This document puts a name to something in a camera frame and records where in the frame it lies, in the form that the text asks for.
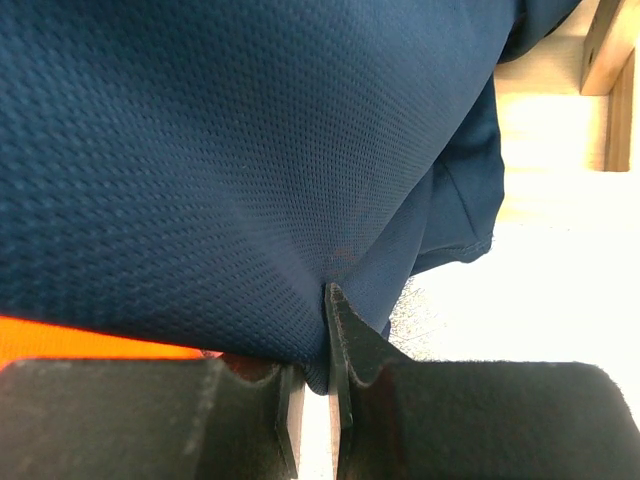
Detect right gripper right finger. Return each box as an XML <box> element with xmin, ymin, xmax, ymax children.
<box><xmin>324</xmin><ymin>284</ymin><xmax>639</xmax><ymax>479</ymax></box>

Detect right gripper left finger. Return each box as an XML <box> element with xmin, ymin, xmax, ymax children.
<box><xmin>1</xmin><ymin>356</ymin><xmax>304</xmax><ymax>479</ymax></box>

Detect bright orange mesh shorts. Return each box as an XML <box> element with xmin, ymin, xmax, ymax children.
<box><xmin>1</xmin><ymin>317</ymin><xmax>222</xmax><ymax>368</ymax></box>

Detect navy blue shorts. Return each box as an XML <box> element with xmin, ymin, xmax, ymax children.
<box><xmin>1</xmin><ymin>1</ymin><xmax>575</xmax><ymax>394</ymax></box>

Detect wooden clothes rack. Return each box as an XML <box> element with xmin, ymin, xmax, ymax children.
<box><xmin>495</xmin><ymin>1</ymin><xmax>639</xmax><ymax>232</ymax></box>

